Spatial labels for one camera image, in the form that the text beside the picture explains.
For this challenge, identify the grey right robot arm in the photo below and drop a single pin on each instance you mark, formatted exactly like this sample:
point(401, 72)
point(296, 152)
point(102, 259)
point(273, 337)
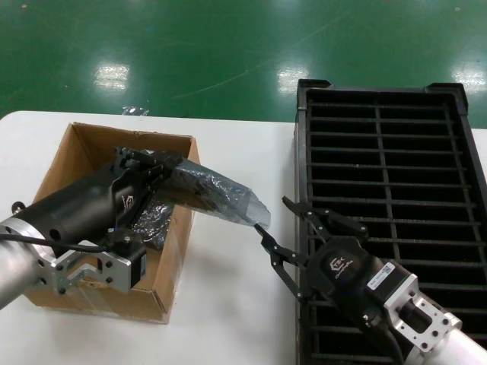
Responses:
point(468, 351)

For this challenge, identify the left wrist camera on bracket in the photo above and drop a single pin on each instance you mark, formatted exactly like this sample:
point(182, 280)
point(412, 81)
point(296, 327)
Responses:
point(118, 266)

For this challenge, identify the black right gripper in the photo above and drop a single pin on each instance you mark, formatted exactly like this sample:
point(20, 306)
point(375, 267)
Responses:
point(342, 273)

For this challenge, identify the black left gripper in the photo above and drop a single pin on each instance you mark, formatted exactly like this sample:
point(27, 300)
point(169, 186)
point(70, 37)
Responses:
point(80, 209)

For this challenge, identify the open brown cardboard box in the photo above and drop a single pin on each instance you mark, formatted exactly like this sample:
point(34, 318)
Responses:
point(87, 148)

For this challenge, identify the black slotted plastic container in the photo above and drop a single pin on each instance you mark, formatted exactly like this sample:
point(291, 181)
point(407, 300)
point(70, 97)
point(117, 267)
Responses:
point(380, 95)

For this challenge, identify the small crumpled plastic scrap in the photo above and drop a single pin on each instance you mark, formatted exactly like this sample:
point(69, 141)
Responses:
point(135, 111)

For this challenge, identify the grey antistatic plastic bag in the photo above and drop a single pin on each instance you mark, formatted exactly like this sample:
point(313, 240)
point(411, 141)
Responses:
point(251, 213)

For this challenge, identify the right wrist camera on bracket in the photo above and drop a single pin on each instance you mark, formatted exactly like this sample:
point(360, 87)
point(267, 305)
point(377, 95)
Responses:
point(418, 308)

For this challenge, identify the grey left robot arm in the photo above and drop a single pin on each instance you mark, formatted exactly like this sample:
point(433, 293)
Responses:
point(17, 270)

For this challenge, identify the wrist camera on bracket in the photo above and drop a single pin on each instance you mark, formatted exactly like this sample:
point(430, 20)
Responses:
point(118, 266)
point(418, 308)

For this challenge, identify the bagged graphics card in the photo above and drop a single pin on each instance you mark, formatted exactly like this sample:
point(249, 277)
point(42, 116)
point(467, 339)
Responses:
point(156, 224)

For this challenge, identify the graphics card with metal bracket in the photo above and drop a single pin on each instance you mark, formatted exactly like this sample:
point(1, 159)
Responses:
point(205, 194)

